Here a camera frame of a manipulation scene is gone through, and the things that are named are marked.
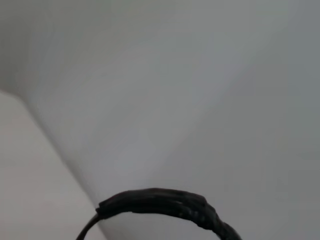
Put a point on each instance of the black round teapot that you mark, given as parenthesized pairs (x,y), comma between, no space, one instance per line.
(160,201)

